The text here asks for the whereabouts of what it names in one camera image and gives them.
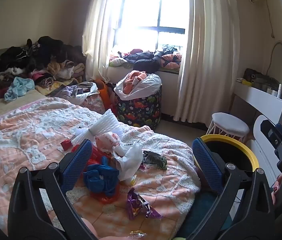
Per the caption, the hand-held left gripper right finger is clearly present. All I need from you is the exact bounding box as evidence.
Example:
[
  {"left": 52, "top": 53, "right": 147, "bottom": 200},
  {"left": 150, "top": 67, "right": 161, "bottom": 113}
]
[{"left": 191, "top": 137, "right": 276, "bottom": 240}]

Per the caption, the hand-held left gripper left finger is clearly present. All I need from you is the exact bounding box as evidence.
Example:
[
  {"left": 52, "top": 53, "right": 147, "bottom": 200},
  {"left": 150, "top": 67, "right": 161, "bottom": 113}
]
[{"left": 7, "top": 139, "right": 99, "bottom": 240}]

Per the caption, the red plastic packet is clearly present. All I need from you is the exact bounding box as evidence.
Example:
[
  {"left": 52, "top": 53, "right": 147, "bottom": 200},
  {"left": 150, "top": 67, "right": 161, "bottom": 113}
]
[{"left": 91, "top": 145, "right": 112, "bottom": 165}]

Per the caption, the blue plastic bag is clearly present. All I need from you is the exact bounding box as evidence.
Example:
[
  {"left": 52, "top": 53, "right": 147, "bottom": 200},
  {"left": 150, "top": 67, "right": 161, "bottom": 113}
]
[{"left": 83, "top": 156, "right": 120, "bottom": 197}]

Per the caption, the yellow rim black trash bin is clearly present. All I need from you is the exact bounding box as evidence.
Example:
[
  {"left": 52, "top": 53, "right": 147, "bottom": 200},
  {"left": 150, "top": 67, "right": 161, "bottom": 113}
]
[{"left": 193, "top": 134, "right": 259, "bottom": 178}]

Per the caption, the white bag with red print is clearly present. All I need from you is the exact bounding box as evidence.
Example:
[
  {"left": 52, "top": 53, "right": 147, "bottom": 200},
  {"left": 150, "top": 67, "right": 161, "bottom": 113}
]
[{"left": 95, "top": 132, "right": 121, "bottom": 153}]

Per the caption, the orange plastic bag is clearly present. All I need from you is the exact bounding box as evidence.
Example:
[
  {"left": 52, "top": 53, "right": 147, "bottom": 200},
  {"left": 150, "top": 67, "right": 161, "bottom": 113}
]
[{"left": 98, "top": 184, "right": 120, "bottom": 204}]

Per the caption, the green snack packet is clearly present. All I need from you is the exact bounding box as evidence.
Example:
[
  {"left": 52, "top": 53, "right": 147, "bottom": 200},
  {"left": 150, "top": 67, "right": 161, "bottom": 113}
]
[{"left": 142, "top": 150, "right": 168, "bottom": 169}]

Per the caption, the white plastic bag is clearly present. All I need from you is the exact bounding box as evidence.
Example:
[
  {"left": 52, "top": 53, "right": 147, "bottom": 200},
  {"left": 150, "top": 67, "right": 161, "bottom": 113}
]
[{"left": 112, "top": 141, "right": 143, "bottom": 182}]

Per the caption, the purple snack wrapper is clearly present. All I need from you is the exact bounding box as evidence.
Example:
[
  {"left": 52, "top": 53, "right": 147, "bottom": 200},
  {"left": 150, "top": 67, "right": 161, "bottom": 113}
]
[{"left": 127, "top": 187, "right": 163, "bottom": 220}]

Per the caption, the person's left hand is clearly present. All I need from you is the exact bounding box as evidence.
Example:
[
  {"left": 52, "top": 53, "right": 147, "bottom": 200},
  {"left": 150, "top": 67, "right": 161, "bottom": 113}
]
[{"left": 81, "top": 217, "right": 167, "bottom": 240}]

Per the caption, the white rounded cabinet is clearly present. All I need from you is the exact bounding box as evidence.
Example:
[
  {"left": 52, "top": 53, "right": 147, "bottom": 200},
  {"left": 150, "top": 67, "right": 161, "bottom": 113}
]
[{"left": 252, "top": 115, "right": 281, "bottom": 188}]

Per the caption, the white vanity desk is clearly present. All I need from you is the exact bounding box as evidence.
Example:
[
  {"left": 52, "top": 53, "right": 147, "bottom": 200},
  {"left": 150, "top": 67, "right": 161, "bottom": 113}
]
[{"left": 231, "top": 81, "right": 282, "bottom": 135}]

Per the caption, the teal rug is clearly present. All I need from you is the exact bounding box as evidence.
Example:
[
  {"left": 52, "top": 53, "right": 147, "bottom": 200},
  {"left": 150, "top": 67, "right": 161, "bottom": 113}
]
[{"left": 175, "top": 192, "right": 232, "bottom": 240}]

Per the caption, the yellow box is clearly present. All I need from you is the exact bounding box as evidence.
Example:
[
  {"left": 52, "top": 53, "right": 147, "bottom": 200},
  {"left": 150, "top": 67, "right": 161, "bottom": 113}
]
[{"left": 236, "top": 78, "right": 253, "bottom": 86}]

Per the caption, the dark green bag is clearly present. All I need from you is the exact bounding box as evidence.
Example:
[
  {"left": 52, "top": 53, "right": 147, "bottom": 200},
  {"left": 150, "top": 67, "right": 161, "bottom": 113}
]
[{"left": 243, "top": 68, "right": 280, "bottom": 92}]

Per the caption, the orange and white blanket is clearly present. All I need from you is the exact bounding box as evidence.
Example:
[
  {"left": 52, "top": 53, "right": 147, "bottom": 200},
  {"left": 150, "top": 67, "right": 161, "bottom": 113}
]
[{"left": 0, "top": 97, "right": 201, "bottom": 240}]

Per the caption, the pink floral bag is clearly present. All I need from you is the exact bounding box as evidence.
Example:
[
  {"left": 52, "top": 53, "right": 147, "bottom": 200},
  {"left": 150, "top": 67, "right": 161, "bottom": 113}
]
[{"left": 80, "top": 92, "right": 106, "bottom": 113}]

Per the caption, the lavender cloth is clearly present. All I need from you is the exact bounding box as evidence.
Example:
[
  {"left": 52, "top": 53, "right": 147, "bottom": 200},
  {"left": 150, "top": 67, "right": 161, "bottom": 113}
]
[{"left": 53, "top": 83, "right": 98, "bottom": 100}]

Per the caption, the dinosaur print laundry basket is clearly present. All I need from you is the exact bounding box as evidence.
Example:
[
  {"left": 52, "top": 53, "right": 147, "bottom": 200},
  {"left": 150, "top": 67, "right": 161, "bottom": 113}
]
[{"left": 115, "top": 84, "right": 162, "bottom": 130}]

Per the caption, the cream curtain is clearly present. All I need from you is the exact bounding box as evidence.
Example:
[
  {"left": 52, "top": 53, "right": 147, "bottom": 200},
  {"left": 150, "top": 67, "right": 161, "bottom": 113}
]
[
  {"left": 173, "top": 0, "right": 241, "bottom": 131},
  {"left": 82, "top": 0, "right": 127, "bottom": 85}
]

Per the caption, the light blue cloth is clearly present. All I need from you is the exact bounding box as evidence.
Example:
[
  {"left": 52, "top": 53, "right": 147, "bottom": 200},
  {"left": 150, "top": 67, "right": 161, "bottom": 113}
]
[{"left": 4, "top": 77, "right": 35, "bottom": 102}]

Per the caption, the large white laundry bag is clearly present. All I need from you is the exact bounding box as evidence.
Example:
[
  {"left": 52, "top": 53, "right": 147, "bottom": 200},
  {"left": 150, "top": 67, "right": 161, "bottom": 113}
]
[{"left": 114, "top": 71, "right": 162, "bottom": 100}]

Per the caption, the orange towel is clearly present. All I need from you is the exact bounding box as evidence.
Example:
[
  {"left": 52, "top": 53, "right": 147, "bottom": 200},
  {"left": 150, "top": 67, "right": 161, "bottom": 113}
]
[{"left": 123, "top": 70, "right": 147, "bottom": 92}]

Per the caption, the orange patterned quilt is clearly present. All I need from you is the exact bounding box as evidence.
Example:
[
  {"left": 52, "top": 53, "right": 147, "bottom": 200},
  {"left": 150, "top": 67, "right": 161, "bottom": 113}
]
[{"left": 160, "top": 52, "right": 183, "bottom": 69}]

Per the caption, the white patterned cloth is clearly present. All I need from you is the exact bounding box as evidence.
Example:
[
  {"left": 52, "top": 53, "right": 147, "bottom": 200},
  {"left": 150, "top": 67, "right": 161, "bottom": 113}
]
[{"left": 109, "top": 55, "right": 129, "bottom": 67}]

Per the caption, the pile of clothes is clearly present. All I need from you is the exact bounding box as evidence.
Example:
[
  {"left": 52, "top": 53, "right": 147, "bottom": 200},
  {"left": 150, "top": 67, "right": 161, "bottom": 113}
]
[{"left": 0, "top": 36, "right": 87, "bottom": 98}]

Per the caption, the dark blue jacket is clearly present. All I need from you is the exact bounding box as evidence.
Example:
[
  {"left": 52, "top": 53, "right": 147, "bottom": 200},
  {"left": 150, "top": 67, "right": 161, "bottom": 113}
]
[{"left": 124, "top": 51, "right": 167, "bottom": 73}]

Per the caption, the window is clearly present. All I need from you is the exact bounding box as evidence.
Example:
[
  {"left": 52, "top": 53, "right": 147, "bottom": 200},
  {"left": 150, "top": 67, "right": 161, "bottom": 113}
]
[{"left": 113, "top": 0, "right": 190, "bottom": 53}]

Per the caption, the white wire stool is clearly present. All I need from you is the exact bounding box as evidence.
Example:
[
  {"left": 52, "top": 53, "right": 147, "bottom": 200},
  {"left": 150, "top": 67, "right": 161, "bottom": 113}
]
[{"left": 206, "top": 112, "right": 251, "bottom": 143}]

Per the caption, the wall power cable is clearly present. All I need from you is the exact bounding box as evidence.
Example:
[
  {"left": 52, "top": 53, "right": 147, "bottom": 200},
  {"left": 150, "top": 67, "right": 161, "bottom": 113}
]
[{"left": 265, "top": 1, "right": 276, "bottom": 39}]

